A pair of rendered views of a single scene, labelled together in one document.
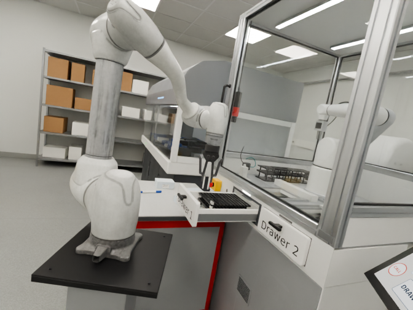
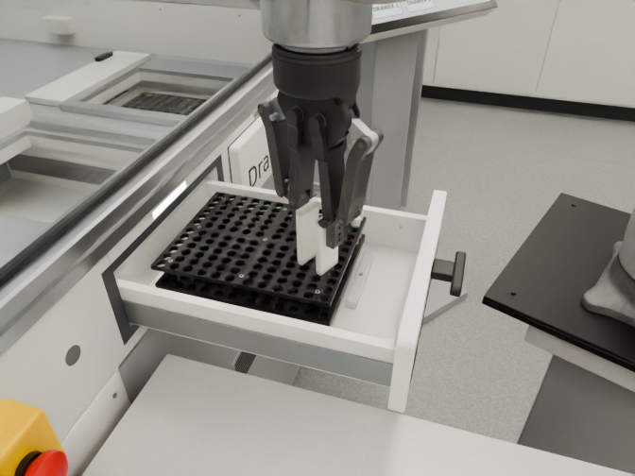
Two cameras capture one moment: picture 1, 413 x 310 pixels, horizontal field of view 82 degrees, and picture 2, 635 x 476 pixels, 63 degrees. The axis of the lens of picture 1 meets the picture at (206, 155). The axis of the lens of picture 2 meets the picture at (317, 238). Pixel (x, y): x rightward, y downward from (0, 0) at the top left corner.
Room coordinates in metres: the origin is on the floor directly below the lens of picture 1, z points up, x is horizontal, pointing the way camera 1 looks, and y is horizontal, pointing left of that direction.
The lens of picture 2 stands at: (1.54, 0.26, 1.29)
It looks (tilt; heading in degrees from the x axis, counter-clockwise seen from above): 36 degrees down; 220
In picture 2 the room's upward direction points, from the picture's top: straight up
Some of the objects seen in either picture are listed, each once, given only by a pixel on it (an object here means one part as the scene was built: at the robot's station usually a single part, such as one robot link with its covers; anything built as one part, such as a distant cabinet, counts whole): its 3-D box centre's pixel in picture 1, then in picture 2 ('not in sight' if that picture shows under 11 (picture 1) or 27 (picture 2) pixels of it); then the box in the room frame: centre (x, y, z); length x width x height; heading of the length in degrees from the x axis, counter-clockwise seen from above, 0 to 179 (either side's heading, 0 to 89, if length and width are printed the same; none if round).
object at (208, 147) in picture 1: (211, 152); (317, 93); (1.21, -0.02, 1.12); 0.08 x 0.07 x 0.09; 90
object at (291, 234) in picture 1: (280, 232); (269, 141); (0.94, -0.36, 0.87); 0.29 x 0.02 x 0.11; 23
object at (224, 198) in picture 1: (222, 204); (266, 259); (1.19, -0.13, 0.87); 0.22 x 0.18 x 0.06; 113
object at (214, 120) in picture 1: (215, 117); not in sight; (1.22, -0.01, 1.31); 0.13 x 0.11 x 0.16; 48
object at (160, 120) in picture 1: (200, 131); not in sight; (2.94, 0.12, 1.13); 1.78 x 1.14 x 0.45; 23
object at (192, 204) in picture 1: (187, 202); (420, 286); (1.11, 0.06, 0.87); 0.29 x 0.02 x 0.11; 23
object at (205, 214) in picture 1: (224, 205); (260, 261); (1.19, -0.14, 0.86); 0.40 x 0.26 x 0.06; 113
